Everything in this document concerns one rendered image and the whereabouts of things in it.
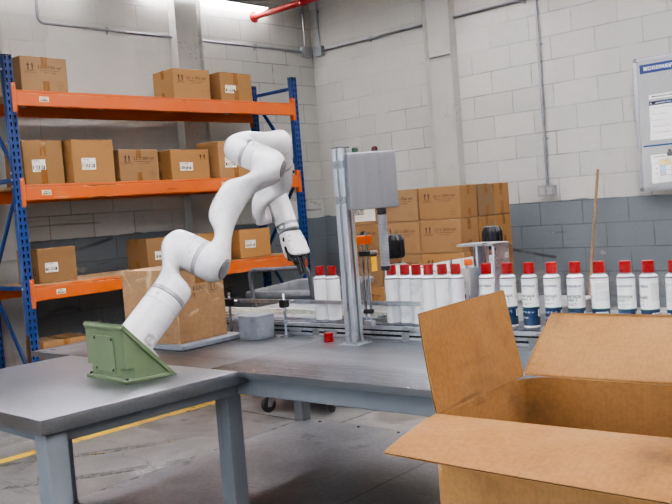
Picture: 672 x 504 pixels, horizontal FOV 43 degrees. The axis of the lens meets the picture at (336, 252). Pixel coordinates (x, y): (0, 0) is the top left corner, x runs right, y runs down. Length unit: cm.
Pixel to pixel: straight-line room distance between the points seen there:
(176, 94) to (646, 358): 609
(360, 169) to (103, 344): 99
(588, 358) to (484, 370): 17
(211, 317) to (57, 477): 110
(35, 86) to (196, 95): 141
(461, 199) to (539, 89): 168
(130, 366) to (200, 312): 66
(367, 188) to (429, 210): 363
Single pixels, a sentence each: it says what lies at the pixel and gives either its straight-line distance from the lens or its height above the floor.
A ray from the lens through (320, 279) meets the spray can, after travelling 317.
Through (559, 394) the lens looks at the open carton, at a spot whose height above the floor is 100.
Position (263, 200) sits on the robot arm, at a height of 134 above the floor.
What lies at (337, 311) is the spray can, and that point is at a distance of 315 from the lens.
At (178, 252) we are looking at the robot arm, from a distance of 277.
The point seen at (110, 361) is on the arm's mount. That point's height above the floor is 89.
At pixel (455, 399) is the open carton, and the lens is 118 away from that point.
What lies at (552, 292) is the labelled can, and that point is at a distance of 265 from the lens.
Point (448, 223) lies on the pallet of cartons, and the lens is 638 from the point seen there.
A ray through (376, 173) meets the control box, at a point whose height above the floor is 140.
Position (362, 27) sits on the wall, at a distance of 892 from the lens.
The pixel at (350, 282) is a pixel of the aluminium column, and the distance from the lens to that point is 288.
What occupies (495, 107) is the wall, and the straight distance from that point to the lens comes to 789.
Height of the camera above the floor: 130
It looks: 3 degrees down
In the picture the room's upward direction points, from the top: 4 degrees counter-clockwise
